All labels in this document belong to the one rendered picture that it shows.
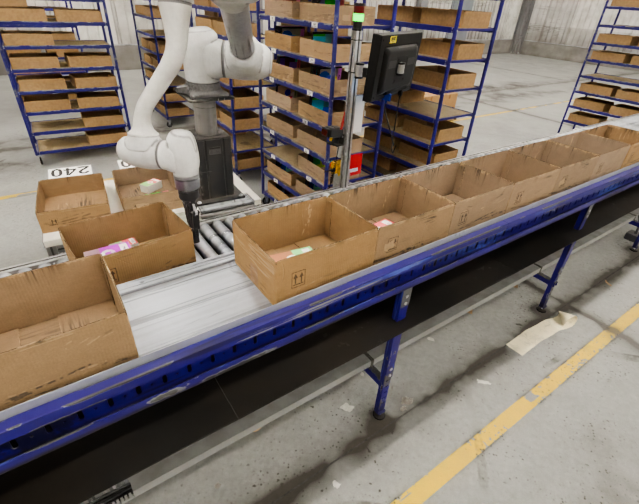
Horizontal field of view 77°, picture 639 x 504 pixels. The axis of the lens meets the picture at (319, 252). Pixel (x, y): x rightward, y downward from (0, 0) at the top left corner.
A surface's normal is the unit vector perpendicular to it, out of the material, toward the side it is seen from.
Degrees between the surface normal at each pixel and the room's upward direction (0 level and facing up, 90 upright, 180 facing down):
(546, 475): 0
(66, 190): 88
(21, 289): 89
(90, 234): 90
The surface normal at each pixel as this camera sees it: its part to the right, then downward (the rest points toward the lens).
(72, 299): 0.57, 0.46
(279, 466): 0.05, -0.84
